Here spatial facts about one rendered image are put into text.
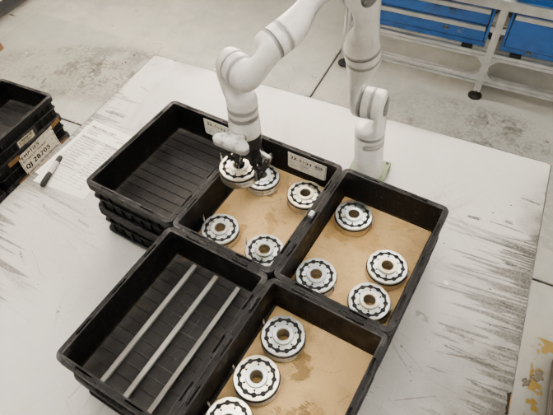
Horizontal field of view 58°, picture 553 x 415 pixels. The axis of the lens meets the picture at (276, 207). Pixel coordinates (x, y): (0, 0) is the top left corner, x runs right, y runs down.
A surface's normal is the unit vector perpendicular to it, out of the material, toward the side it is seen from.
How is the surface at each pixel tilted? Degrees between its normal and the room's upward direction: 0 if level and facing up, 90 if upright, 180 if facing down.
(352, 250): 0
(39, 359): 0
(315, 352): 0
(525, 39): 90
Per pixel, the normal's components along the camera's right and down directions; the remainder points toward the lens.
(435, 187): -0.02, -0.62
